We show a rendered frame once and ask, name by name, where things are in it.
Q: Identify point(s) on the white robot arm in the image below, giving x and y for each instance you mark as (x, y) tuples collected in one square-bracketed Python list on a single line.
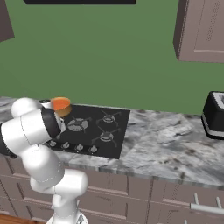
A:
[(40, 163)]

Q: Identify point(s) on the black hob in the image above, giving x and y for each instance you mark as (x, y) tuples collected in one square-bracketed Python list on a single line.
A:
[(115, 137)]

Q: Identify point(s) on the brown wall cupboard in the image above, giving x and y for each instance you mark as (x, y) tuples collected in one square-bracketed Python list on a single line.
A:
[(5, 20)]

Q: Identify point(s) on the black toaster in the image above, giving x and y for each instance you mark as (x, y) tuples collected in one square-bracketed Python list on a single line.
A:
[(214, 116)]

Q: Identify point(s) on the silver hob knob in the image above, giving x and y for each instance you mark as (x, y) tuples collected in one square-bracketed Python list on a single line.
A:
[(52, 143), (79, 147), (93, 149), (66, 145)]

